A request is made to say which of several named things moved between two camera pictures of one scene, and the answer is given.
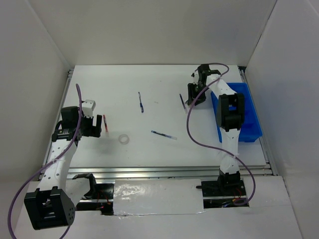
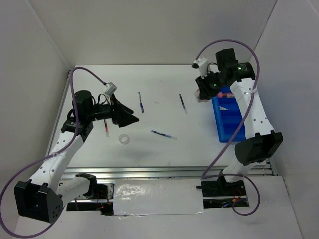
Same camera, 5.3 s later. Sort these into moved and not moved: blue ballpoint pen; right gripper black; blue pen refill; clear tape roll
Moved: right gripper black
Not moved: clear tape roll; blue ballpoint pen; blue pen refill
